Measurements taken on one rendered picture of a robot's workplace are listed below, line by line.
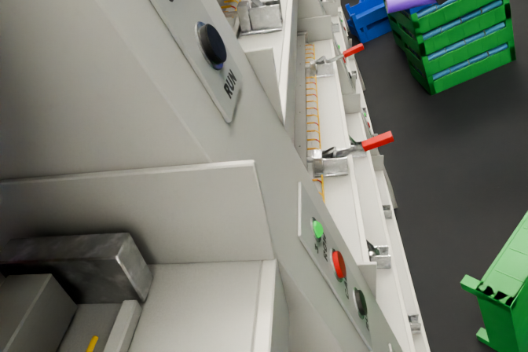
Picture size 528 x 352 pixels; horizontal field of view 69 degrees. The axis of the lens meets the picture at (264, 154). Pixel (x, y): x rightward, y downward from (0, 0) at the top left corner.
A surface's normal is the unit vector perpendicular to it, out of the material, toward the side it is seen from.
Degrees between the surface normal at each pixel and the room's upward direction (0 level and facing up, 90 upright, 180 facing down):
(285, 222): 90
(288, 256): 90
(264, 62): 90
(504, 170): 0
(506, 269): 0
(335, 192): 17
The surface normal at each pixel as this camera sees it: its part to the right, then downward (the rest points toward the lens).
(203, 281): -0.16, -0.79
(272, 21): -0.07, 0.61
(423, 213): -0.44, -0.73
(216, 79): 0.90, -0.30
